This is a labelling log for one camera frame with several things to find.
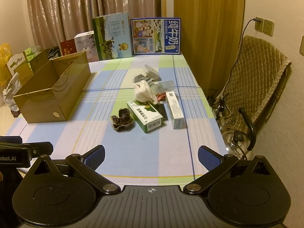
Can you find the golden curtain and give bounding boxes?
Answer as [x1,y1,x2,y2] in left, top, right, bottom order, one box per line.
[173,0,245,91]

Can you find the tangle of floor cables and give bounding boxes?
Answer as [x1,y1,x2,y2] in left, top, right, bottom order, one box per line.
[206,90,232,124]

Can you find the green medicine box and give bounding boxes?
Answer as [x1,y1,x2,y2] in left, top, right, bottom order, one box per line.
[127,100,164,133]

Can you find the chair with quilted cover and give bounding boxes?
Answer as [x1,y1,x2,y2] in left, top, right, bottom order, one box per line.
[215,36,292,152]

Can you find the dark red gift box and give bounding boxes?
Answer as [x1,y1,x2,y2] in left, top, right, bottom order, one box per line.
[60,39,77,55]

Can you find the brown cardboard box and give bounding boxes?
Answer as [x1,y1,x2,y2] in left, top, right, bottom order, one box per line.
[13,51,91,123]

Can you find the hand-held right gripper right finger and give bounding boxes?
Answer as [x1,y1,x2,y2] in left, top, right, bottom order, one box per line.
[183,146,273,195]

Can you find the white carved chair back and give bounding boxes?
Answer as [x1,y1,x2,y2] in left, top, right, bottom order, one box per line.
[6,53,26,76]

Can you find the white medicine box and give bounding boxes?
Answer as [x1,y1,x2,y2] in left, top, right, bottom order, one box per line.
[165,91,186,129]

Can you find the black charger cable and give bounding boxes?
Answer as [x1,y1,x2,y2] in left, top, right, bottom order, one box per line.
[223,18,257,98]

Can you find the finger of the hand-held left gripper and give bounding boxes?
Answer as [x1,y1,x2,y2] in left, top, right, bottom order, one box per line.
[22,142,53,159]

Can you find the blue milk carton box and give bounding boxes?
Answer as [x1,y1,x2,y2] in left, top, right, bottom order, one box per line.
[131,17,182,55]

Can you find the dark red wooden box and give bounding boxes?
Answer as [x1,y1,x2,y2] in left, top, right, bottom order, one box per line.
[11,104,21,118]

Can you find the yellow plastic bag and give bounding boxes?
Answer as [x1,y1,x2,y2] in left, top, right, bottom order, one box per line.
[0,43,12,86]

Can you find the flat black item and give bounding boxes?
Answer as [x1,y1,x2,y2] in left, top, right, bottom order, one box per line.
[157,103,168,121]

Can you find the crinkled clear plastic bag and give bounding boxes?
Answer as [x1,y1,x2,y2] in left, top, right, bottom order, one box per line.
[2,72,20,108]

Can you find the wall socket with plug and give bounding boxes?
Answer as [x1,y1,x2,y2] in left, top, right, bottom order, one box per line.
[254,17,265,33]

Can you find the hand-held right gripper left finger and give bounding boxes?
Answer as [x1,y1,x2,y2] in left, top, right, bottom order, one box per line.
[28,145,121,194]

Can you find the green milk carton box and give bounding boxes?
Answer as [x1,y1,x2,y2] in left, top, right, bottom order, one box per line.
[92,12,133,61]

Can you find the steel kettle with black handle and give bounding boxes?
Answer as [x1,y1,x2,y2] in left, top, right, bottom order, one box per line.
[222,108,257,160]

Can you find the beige patterned curtain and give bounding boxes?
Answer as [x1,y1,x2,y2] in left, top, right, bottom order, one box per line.
[26,0,162,50]

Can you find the stack of green tissue packs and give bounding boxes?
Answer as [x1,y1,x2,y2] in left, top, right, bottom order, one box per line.
[24,46,41,63]

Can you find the brown scrunchie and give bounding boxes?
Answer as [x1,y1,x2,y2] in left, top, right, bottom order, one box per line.
[110,108,135,131]

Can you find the plain brown carton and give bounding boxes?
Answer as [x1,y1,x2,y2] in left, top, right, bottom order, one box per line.
[14,63,34,81]

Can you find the white plastic case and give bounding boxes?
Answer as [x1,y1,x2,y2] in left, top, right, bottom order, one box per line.
[143,65,160,81]

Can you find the dark brown carton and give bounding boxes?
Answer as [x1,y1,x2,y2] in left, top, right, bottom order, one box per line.
[30,49,51,73]

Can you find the white cloth bundle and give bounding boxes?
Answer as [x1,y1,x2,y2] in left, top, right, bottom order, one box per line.
[134,80,158,104]

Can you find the white appliance box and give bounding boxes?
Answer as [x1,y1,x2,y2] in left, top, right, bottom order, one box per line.
[74,31,99,62]

